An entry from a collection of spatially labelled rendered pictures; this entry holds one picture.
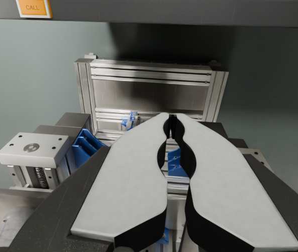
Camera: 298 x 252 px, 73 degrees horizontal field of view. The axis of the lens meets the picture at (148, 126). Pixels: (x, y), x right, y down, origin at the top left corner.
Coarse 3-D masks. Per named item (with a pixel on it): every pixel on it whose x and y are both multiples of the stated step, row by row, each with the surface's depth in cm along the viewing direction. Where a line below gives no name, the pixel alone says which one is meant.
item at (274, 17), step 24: (0, 0) 33; (72, 0) 33; (96, 0) 33; (120, 0) 32; (144, 0) 32; (168, 0) 32; (192, 0) 32; (216, 0) 32; (240, 0) 32; (264, 0) 31; (288, 0) 31; (192, 24) 34; (216, 24) 34; (240, 24) 33; (264, 24) 33; (288, 24) 33
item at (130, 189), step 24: (168, 120) 11; (120, 144) 9; (144, 144) 9; (120, 168) 8; (144, 168) 8; (96, 192) 7; (120, 192) 7; (144, 192) 7; (96, 216) 6; (120, 216) 6; (144, 216) 6; (120, 240) 6; (144, 240) 6
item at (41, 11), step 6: (18, 0) 32; (24, 0) 32; (30, 0) 32; (36, 0) 32; (42, 0) 32; (48, 0) 33; (24, 6) 33; (30, 6) 33; (36, 6) 33; (42, 6) 32; (24, 12) 33; (30, 12) 33; (36, 12) 33; (42, 12) 33
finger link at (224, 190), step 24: (192, 120) 11; (192, 144) 9; (216, 144) 9; (192, 168) 9; (216, 168) 8; (240, 168) 8; (192, 192) 7; (216, 192) 7; (240, 192) 7; (264, 192) 7; (192, 216) 7; (216, 216) 6; (240, 216) 6; (264, 216) 6; (192, 240) 7; (216, 240) 6; (240, 240) 6; (264, 240) 5; (288, 240) 6
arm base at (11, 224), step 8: (16, 208) 49; (24, 208) 48; (32, 208) 48; (8, 216) 47; (16, 216) 47; (24, 216) 47; (0, 224) 49; (8, 224) 46; (16, 224) 45; (0, 232) 47; (8, 232) 45; (16, 232) 44; (0, 240) 44; (8, 240) 43; (0, 248) 42
